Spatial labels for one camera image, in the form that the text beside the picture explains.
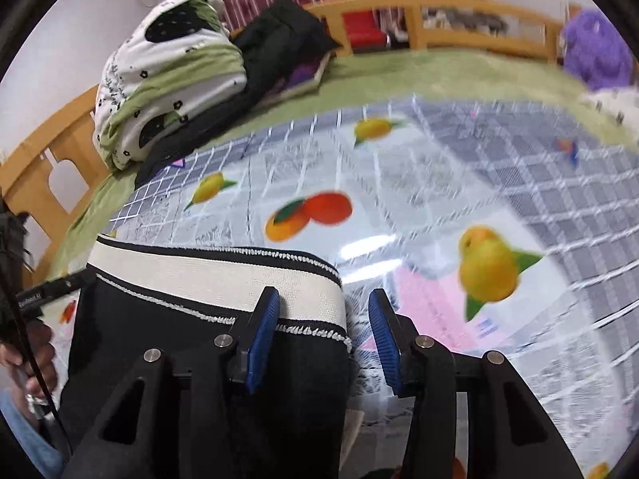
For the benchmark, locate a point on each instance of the green bed sheet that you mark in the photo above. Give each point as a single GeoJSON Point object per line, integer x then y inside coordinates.
{"type": "Point", "coordinates": [424, 70]}

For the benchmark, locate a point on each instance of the person's blue jeans leg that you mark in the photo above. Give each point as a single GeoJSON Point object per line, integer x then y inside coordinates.
{"type": "Point", "coordinates": [25, 434]}

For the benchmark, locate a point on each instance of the purple cushion with white edge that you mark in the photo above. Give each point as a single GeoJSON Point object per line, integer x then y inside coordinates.
{"type": "Point", "coordinates": [302, 75]}

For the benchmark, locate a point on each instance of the grey checked sheet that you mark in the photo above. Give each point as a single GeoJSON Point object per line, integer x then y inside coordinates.
{"type": "Point", "coordinates": [574, 194]}

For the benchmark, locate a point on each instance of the black pants with white stripe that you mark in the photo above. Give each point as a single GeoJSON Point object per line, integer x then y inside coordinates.
{"type": "Point", "coordinates": [150, 319]}

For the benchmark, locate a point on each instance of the red chair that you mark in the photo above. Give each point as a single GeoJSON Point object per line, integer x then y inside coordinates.
{"type": "Point", "coordinates": [362, 25]}

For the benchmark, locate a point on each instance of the grey clutter pile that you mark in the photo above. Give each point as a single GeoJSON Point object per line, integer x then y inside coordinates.
{"type": "Point", "coordinates": [464, 17]}

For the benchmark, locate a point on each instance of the white green floral quilt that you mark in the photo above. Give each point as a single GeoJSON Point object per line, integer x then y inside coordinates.
{"type": "Point", "coordinates": [199, 70]}

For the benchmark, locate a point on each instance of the wooden bed frame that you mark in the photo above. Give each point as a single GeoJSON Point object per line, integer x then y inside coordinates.
{"type": "Point", "coordinates": [30, 169]}

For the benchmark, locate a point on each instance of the white plush toy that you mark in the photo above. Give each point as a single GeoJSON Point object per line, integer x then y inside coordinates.
{"type": "Point", "coordinates": [611, 102]}

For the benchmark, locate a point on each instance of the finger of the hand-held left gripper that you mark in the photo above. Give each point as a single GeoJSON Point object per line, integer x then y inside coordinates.
{"type": "Point", "coordinates": [70, 284]}

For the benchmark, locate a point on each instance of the person's left hand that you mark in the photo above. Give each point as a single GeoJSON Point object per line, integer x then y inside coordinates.
{"type": "Point", "coordinates": [35, 354]}

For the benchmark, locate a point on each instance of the black jacket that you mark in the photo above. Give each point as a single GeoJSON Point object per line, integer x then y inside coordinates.
{"type": "Point", "coordinates": [279, 35]}

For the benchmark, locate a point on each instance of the purple plush toy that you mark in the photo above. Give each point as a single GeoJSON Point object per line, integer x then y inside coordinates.
{"type": "Point", "coordinates": [594, 50]}

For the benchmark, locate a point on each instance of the fruit print plastic tablecloth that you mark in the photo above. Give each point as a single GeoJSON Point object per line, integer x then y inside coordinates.
{"type": "Point", "coordinates": [399, 199]}

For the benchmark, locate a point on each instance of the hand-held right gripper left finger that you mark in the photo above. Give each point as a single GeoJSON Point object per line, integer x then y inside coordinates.
{"type": "Point", "coordinates": [262, 344]}

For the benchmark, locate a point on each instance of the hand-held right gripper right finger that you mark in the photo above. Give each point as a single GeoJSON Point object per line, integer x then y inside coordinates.
{"type": "Point", "coordinates": [384, 344]}

